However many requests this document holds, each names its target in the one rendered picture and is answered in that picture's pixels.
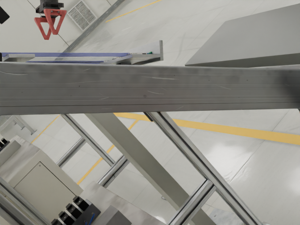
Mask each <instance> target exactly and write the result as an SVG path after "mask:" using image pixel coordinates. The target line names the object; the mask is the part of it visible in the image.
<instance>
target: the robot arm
mask: <svg viewBox="0 0 300 225"><path fill-rule="evenodd" d="M63 7H64V3H59V2H58V0H40V5H39V6H38V7H37V8H36V13H42V14H45V16H40V17H35V18H34V21H35V23H36V24H37V26H38V28H39V30H40V32H41V34H42V36H43V38H44V40H49V38H50V35H51V32H52V34H53V35H58V32H59V30H60V27H61V24H62V22H63V20H64V17H65V15H66V12H67V11H66V10H60V8H63ZM58 16H60V19H59V22H58V25H57V28H56V29H54V23H55V18H56V17H58ZM41 22H45V23H48V24H49V30H48V33H47V35H46V34H45V32H44V30H43V28H42V25H41Z"/></svg>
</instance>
